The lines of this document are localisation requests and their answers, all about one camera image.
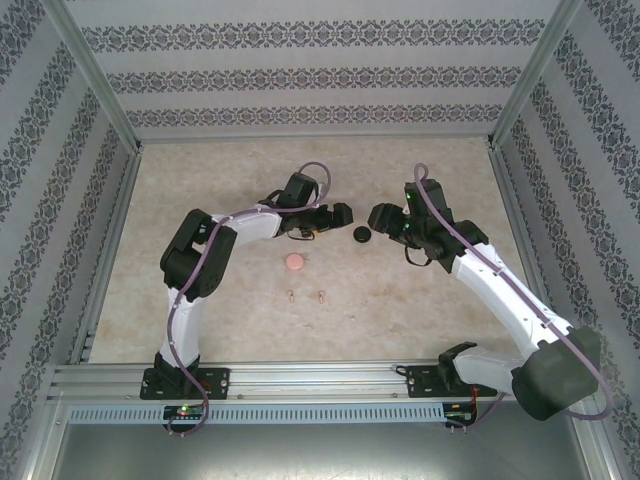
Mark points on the grey metal sheet panel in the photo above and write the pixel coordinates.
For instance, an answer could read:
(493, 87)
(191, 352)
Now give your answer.
(320, 455)

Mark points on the aluminium frame post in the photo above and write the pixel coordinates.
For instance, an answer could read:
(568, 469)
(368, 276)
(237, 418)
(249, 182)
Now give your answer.
(528, 75)
(100, 75)

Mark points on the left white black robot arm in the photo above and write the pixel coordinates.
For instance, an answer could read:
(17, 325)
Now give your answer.
(182, 330)

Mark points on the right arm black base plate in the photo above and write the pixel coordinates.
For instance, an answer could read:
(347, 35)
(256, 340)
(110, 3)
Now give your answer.
(425, 382)

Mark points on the short aluminium frame bar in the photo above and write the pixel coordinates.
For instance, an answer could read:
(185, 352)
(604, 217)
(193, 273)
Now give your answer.
(595, 450)
(44, 440)

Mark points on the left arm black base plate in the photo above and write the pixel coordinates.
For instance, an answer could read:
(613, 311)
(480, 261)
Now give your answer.
(215, 382)

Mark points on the aluminium mounting rail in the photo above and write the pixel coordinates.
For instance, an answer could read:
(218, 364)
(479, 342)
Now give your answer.
(310, 380)

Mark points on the black earbud charging case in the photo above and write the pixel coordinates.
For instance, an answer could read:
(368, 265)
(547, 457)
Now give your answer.
(363, 234)

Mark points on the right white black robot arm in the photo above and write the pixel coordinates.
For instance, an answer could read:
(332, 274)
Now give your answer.
(500, 287)

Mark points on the pink earbud charging case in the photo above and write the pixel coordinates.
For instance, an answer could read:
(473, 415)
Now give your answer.
(294, 262)

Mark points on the aluminium side floor rail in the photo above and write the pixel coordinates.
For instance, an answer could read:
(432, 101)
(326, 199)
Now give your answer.
(522, 240)
(111, 250)

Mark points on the thin aluminium wall strip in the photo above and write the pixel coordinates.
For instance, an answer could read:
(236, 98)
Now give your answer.
(315, 138)

